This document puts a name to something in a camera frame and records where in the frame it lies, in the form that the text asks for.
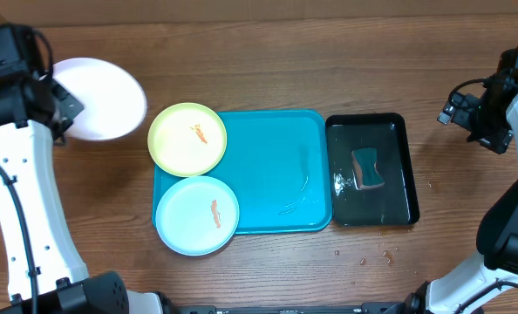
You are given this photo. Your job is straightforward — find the white plastic plate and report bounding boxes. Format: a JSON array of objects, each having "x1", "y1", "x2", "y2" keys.
[{"x1": 53, "y1": 58, "x2": 147, "y2": 141}]

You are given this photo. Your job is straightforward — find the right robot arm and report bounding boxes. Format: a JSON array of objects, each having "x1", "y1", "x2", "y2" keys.
[{"x1": 388, "y1": 46, "x2": 518, "y2": 314}]

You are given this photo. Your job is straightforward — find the black rectangular water tray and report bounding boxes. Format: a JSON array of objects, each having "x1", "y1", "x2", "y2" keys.
[{"x1": 325, "y1": 113, "x2": 419, "y2": 227}]

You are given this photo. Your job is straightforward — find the light blue plastic plate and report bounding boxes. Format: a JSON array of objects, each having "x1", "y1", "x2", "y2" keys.
[{"x1": 155, "y1": 176, "x2": 240, "y2": 256}]

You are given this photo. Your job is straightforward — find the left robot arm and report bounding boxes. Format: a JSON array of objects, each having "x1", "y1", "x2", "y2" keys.
[{"x1": 0, "y1": 24, "x2": 172, "y2": 313}]

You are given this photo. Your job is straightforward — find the yellow-green plastic plate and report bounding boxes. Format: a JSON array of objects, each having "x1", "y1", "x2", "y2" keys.
[{"x1": 147, "y1": 102, "x2": 228, "y2": 177}]

